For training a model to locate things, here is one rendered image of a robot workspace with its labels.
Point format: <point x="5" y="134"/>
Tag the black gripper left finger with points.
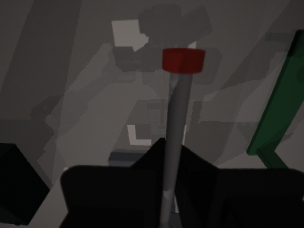
<point x="139" y="186"/>

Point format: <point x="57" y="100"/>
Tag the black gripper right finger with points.
<point x="202" y="187"/>

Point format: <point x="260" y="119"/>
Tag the grey pin with red cap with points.
<point x="181" y="63"/>

